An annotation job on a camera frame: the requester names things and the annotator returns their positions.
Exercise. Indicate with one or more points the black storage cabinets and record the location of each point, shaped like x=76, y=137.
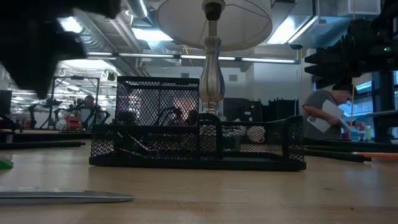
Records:
x=239, y=109

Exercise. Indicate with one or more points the black dome camera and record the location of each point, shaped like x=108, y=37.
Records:
x=295, y=47

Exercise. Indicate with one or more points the long ceiling light strip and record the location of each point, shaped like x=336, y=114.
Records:
x=149, y=55

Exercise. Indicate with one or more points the person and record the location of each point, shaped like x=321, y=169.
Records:
x=317, y=102
x=89, y=102

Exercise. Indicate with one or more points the computer monitor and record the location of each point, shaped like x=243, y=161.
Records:
x=363, y=107

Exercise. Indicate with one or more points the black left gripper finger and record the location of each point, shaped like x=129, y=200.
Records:
x=34, y=56

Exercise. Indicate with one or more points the black mesh desk organizer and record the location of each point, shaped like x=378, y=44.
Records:
x=199, y=163

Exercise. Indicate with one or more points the black pen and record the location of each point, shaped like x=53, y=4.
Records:
x=342, y=155

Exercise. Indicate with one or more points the green marker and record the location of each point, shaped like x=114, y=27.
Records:
x=62, y=196

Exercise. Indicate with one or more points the black background stand frame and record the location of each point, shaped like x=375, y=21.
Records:
x=76, y=77

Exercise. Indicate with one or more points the pale green plastic cup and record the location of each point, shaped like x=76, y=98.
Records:
x=368, y=133

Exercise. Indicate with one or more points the dark background monitor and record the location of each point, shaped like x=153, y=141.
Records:
x=5, y=102

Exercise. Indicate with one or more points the silver round ventilation duct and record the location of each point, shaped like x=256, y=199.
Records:
x=93, y=40

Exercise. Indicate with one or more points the black vertical column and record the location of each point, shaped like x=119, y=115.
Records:
x=384, y=109

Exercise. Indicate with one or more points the black binder clip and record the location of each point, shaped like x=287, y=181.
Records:
x=138, y=143

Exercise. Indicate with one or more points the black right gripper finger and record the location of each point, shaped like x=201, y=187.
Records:
x=335, y=56
x=335, y=73

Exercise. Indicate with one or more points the orange pencil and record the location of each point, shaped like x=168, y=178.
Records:
x=379, y=155

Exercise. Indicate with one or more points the white paper sheet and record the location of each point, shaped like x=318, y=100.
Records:
x=326, y=115

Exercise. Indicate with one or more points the white shade table lamp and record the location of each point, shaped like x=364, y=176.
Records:
x=211, y=81

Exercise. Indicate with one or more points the large rectangular metal duct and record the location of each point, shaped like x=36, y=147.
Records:
x=311, y=28

